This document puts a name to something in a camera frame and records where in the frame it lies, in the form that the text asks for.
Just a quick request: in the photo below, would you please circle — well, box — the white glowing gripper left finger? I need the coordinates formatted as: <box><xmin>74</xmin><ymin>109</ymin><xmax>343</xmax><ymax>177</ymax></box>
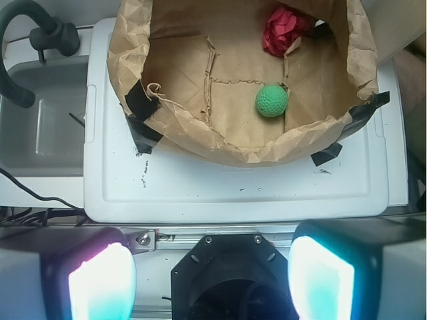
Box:
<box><xmin>1</xmin><ymin>227</ymin><xmax>136</xmax><ymax>319</ymax></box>

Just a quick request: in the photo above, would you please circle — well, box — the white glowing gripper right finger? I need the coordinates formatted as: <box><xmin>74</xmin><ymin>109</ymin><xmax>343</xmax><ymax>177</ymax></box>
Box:
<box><xmin>288</xmin><ymin>219</ymin><xmax>426</xmax><ymax>319</ymax></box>

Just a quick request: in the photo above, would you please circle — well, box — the green dimpled ball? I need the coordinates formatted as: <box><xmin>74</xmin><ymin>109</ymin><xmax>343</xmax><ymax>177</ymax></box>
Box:
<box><xmin>256</xmin><ymin>85</ymin><xmax>288</xmax><ymax>117</ymax></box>

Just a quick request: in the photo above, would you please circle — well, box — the crumpled red paper ball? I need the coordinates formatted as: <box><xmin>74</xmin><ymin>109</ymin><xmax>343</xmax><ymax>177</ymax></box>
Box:
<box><xmin>262</xmin><ymin>7</ymin><xmax>312</xmax><ymax>57</ymax></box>

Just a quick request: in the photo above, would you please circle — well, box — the white plastic lid board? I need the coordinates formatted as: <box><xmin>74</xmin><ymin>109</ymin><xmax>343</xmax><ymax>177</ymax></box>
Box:
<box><xmin>83</xmin><ymin>18</ymin><xmax>389</xmax><ymax>224</ymax></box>

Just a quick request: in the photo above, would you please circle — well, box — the black tape bottom right piece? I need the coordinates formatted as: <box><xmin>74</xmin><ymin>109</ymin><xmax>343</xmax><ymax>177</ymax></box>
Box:
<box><xmin>310</xmin><ymin>143</ymin><xmax>342</xmax><ymax>167</ymax></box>

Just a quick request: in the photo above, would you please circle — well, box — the black tape piece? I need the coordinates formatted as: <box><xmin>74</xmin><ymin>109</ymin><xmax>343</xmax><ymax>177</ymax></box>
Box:
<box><xmin>310</xmin><ymin>143</ymin><xmax>342</xmax><ymax>167</ymax></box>
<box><xmin>126</xmin><ymin>117</ymin><xmax>163</xmax><ymax>154</ymax></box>
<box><xmin>338</xmin><ymin>91</ymin><xmax>390</xmax><ymax>141</ymax></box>
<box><xmin>125</xmin><ymin>81</ymin><xmax>161</xmax><ymax>122</ymax></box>

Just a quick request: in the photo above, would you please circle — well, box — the grey plastic sink basin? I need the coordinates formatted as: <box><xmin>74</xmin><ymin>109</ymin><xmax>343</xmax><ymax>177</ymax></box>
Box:
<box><xmin>1</xmin><ymin>56</ymin><xmax>88</xmax><ymax>177</ymax></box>

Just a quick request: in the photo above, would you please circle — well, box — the black tape inner left piece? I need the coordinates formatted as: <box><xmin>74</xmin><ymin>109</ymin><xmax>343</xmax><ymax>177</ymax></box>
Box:
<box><xmin>125</xmin><ymin>81</ymin><xmax>161</xmax><ymax>122</ymax></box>

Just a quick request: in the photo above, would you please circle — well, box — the black toy faucet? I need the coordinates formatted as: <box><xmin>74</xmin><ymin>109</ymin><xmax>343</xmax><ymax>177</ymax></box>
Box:
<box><xmin>1</xmin><ymin>1</ymin><xmax>80</xmax><ymax>109</ymax></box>

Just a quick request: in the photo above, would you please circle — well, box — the brown paper bag tray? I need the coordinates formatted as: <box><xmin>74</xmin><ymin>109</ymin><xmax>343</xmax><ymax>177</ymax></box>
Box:
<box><xmin>107</xmin><ymin>1</ymin><xmax>379</xmax><ymax>167</ymax></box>

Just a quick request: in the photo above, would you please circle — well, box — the thin black cable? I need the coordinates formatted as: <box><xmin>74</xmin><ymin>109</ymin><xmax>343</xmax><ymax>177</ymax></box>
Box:
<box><xmin>0</xmin><ymin>166</ymin><xmax>86</xmax><ymax>213</ymax></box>

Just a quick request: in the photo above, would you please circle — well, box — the aluminium extrusion rail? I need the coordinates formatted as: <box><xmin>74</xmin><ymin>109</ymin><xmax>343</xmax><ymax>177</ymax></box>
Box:
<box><xmin>119</xmin><ymin>223</ymin><xmax>297</xmax><ymax>254</ymax></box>

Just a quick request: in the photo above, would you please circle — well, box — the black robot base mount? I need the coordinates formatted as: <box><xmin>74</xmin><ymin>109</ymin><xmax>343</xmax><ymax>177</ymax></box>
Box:
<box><xmin>171</xmin><ymin>234</ymin><xmax>299</xmax><ymax>319</ymax></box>

